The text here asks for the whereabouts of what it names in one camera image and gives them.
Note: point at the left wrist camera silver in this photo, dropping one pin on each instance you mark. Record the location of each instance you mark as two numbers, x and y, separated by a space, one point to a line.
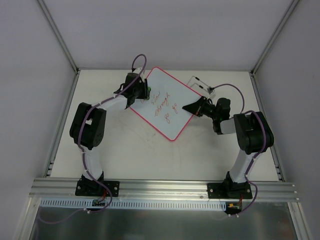
140 72

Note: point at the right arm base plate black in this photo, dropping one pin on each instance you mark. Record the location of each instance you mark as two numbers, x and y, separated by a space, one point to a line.
236 191

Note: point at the green bone-shaped eraser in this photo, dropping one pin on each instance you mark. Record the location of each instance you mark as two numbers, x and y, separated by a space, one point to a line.
148 92

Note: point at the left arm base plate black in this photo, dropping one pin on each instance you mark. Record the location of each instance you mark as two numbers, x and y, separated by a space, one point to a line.
89 188

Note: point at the aluminium front rail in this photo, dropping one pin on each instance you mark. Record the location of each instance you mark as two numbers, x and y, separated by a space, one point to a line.
176 190

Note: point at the left frame post aluminium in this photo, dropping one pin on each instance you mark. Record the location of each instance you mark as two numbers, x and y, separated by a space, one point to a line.
57 34

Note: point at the right frame post aluminium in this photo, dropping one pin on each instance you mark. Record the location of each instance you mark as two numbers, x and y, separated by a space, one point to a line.
275 34

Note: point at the white slotted cable duct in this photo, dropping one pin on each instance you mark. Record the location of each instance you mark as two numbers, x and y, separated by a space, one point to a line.
134 204

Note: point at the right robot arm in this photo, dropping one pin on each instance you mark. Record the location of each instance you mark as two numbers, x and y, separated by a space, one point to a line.
253 136

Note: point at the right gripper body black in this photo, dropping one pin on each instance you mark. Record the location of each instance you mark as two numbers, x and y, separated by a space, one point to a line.
200 106

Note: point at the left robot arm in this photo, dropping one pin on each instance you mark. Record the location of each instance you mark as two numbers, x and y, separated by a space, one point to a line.
88 128

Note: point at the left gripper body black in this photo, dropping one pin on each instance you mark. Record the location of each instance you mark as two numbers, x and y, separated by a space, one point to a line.
144 88

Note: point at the pink framed whiteboard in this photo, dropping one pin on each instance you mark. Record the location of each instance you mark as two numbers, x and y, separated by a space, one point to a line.
163 110

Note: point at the frame post aluminium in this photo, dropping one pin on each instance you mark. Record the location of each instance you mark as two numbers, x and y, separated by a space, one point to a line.
275 34
57 34

